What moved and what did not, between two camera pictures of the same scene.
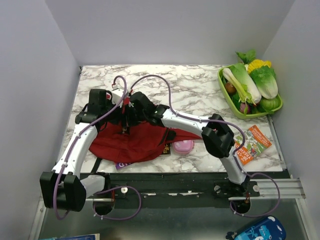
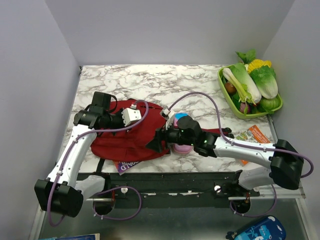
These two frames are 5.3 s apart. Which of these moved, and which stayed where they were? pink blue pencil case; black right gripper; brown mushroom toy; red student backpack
Moved: black right gripper
Stayed: brown mushroom toy; pink blue pencil case; red student backpack
